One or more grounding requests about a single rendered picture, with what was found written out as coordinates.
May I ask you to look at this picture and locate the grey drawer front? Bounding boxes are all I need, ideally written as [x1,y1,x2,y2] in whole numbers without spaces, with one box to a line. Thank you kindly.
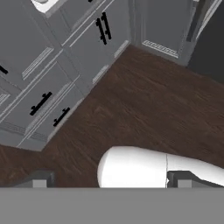
[17,82,89,151]
[0,59,82,141]

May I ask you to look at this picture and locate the dark grey appliance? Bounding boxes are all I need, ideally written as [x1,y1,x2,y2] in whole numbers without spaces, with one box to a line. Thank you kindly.
[186,0,224,86]

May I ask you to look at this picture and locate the grey cabinet side panel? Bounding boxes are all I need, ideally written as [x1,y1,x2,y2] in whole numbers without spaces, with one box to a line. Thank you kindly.
[131,0,196,67]

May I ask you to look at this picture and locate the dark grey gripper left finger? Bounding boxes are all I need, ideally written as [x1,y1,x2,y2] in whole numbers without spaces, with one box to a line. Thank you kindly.
[11,170,57,188]

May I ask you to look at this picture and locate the large grey cabinet door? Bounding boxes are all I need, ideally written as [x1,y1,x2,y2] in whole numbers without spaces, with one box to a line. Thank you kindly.
[0,0,65,90]

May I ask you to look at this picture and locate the white rounded cylinder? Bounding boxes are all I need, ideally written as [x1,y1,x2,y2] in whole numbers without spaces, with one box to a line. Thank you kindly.
[96,145,224,188]

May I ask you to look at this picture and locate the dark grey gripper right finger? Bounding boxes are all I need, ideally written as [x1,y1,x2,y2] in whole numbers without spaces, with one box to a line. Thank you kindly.
[165,170,224,188]

